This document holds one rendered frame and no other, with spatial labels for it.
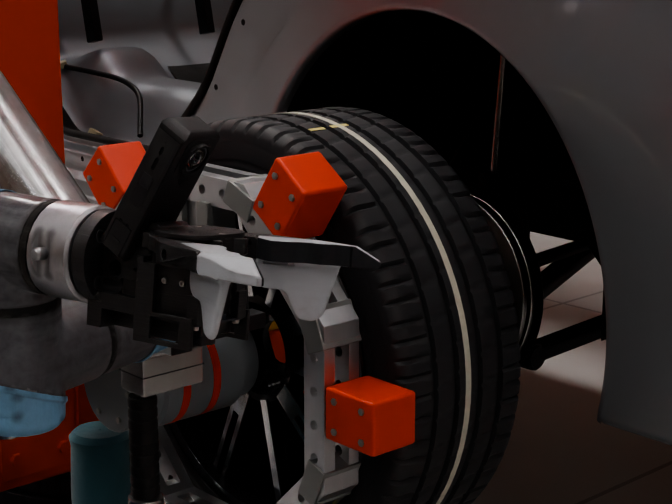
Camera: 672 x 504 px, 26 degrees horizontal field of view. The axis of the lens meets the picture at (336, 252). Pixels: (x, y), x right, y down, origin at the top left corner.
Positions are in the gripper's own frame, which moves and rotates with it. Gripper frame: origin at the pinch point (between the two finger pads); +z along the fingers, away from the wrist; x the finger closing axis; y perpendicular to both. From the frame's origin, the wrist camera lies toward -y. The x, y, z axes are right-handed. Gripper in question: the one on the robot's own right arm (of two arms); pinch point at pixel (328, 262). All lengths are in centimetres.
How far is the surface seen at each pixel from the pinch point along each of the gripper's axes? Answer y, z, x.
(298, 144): -3, -55, -79
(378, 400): 26, -34, -68
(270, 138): -3, -60, -79
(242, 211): 6, -57, -70
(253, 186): 3, -57, -71
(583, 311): 68, -148, -418
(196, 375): 25, -53, -57
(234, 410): 38, -70, -89
